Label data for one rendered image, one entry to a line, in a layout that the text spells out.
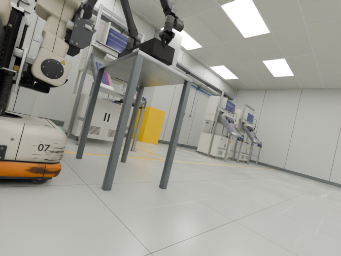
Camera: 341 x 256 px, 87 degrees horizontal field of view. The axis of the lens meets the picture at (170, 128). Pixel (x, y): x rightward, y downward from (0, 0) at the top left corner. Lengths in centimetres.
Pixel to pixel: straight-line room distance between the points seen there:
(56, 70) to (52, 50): 10
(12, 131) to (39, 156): 14
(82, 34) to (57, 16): 15
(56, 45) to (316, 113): 741
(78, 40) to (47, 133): 55
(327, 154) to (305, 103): 177
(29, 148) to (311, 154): 732
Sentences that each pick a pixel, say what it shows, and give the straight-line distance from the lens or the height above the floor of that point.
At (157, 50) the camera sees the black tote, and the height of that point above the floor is 88.
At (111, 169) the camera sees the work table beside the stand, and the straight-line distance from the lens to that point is 107.
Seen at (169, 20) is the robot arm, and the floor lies 109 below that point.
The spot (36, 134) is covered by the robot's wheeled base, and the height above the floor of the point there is 24.
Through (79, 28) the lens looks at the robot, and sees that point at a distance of 125.
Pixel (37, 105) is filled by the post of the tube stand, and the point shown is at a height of 34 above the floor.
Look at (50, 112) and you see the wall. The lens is 423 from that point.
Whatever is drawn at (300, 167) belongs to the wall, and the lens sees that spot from 753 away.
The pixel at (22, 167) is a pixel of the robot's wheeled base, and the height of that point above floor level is 10.
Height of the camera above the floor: 39
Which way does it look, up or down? 1 degrees up
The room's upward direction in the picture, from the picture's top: 14 degrees clockwise
